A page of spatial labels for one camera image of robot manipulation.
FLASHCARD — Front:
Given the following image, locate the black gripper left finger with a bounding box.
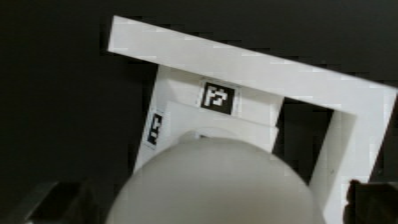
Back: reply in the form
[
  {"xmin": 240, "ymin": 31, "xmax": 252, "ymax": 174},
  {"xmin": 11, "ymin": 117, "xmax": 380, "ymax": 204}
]
[{"xmin": 23, "ymin": 180, "xmax": 105, "ymax": 224}]

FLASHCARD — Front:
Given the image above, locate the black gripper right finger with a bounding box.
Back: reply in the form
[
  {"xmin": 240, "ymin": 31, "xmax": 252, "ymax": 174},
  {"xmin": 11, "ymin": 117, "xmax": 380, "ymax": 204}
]
[{"xmin": 343, "ymin": 180, "xmax": 398, "ymax": 224}]

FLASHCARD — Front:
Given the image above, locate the white lamp bulb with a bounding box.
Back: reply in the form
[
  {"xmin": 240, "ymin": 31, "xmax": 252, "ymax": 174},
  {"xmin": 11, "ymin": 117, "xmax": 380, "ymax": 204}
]
[{"xmin": 105, "ymin": 129, "xmax": 325, "ymax": 224}]

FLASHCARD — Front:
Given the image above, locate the white lamp base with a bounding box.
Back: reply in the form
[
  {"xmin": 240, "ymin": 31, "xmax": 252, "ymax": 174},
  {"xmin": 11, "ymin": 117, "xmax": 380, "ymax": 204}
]
[{"xmin": 133, "ymin": 66, "xmax": 284, "ymax": 170}]

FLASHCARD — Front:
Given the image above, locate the white fence wall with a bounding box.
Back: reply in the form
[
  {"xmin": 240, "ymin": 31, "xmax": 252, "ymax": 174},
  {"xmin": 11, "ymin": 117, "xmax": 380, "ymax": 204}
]
[{"xmin": 108, "ymin": 17, "xmax": 398, "ymax": 224}]

